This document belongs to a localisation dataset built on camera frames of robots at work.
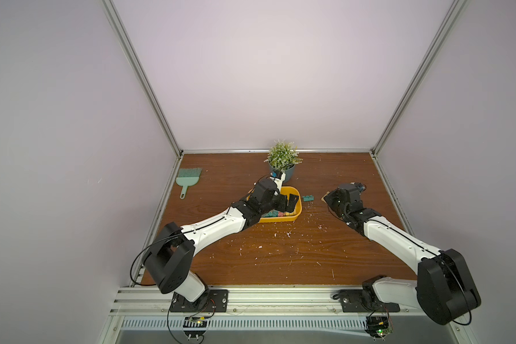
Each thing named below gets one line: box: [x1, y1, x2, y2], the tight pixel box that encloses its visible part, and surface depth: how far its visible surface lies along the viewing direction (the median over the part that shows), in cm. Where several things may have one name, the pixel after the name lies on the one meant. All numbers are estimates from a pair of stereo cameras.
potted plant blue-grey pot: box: [263, 139, 304, 183], surface depth 99 cm
